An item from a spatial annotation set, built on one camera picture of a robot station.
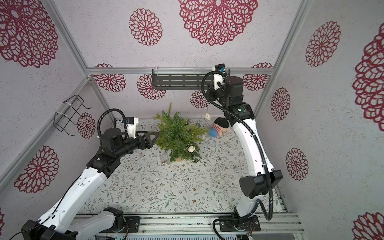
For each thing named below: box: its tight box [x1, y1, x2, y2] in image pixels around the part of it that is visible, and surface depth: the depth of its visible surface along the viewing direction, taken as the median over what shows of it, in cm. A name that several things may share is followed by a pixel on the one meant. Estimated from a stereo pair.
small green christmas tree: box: [152, 102, 210, 163], surface depth 77 cm
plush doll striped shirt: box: [207, 123, 231, 138], surface depth 108 cm
